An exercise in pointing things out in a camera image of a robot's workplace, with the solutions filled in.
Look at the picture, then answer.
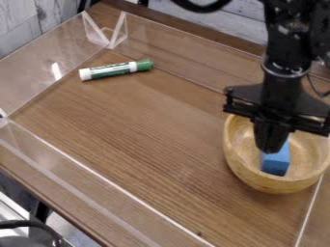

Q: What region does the black table leg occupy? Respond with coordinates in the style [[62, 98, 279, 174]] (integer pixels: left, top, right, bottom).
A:
[[35, 202, 51, 223]]

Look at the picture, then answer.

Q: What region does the black cable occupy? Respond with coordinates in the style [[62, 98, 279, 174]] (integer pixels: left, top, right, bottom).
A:
[[0, 219, 62, 247]]

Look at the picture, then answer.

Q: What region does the green and white marker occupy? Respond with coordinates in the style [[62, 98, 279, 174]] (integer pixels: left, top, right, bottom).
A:
[[79, 59, 154, 81]]

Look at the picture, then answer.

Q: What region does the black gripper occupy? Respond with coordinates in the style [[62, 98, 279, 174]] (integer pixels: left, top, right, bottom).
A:
[[223, 84, 330, 153]]

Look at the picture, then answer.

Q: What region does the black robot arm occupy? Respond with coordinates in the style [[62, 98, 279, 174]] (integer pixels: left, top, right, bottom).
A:
[[223, 0, 330, 153]]

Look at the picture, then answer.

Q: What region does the clear acrylic tray wall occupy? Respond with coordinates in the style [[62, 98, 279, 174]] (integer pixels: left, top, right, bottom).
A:
[[0, 9, 330, 247]]

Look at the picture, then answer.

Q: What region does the brown wooden bowl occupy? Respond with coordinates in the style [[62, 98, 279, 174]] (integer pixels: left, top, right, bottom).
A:
[[223, 115, 330, 194]]

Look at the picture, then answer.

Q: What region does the blue rectangular block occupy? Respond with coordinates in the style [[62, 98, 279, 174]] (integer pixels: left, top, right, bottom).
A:
[[261, 142, 290, 177]]

